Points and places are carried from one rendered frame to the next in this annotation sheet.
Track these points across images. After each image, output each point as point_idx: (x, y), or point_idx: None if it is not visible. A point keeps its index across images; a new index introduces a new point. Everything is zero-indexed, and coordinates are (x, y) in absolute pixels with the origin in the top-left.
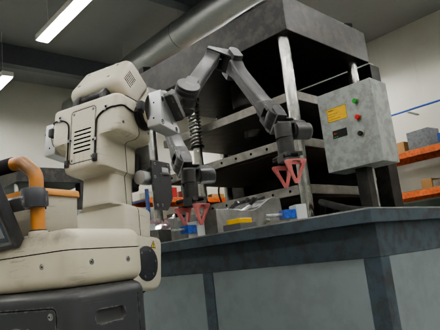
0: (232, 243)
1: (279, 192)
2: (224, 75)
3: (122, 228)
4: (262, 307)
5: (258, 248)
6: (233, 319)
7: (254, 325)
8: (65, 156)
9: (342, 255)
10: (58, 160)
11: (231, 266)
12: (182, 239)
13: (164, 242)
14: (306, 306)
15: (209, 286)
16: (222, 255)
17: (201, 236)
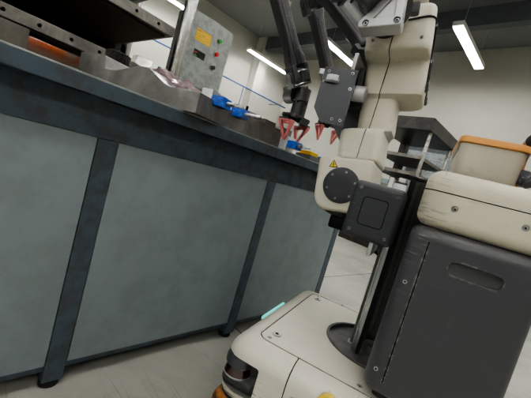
0: (299, 167)
1: (133, 65)
2: (307, 8)
3: (385, 164)
4: (297, 215)
5: (310, 177)
6: (276, 221)
7: (288, 226)
8: (424, 74)
9: None
10: (375, 28)
11: (291, 182)
12: (281, 149)
13: (263, 142)
14: (317, 217)
15: (269, 193)
16: (289, 172)
17: (297, 155)
